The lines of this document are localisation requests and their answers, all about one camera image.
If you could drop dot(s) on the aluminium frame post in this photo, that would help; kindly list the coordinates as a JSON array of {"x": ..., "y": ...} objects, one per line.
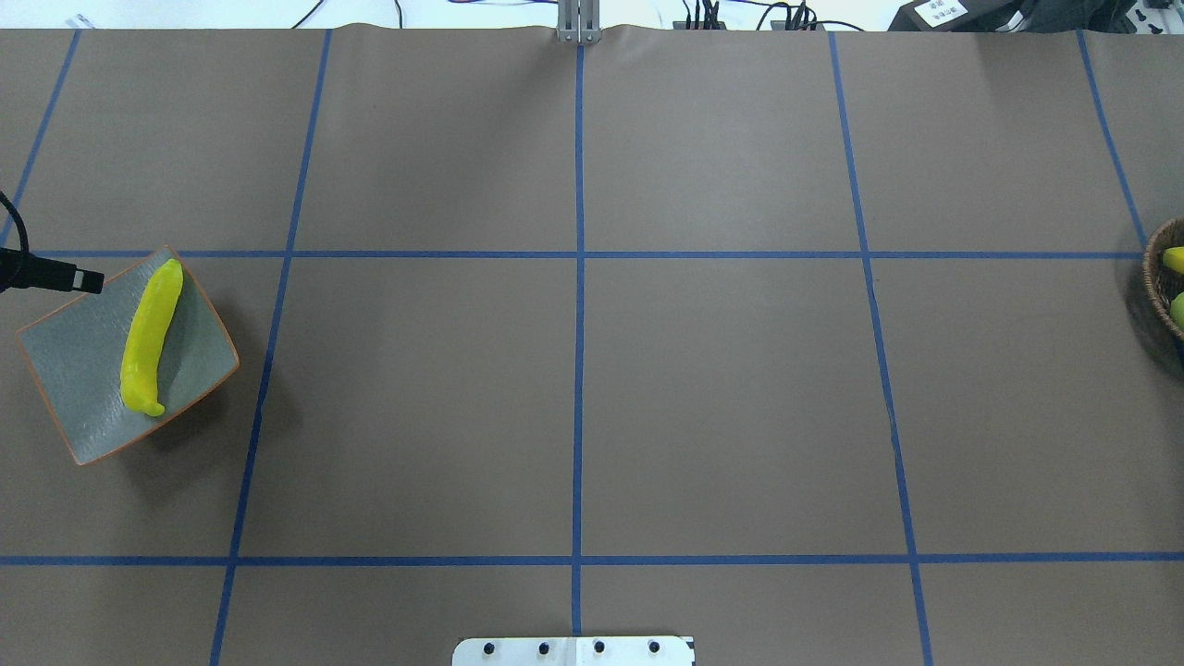
[{"x": 578, "y": 21}]

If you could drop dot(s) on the white pedestal base plate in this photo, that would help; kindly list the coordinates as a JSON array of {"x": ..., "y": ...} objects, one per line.
[{"x": 577, "y": 650}]

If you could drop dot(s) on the wicker fruit basket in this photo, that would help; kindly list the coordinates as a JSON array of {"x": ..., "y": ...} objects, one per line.
[{"x": 1161, "y": 285}]

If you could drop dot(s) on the green apple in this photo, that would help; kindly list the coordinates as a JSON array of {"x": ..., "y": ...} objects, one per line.
[{"x": 1176, "y": 311}]

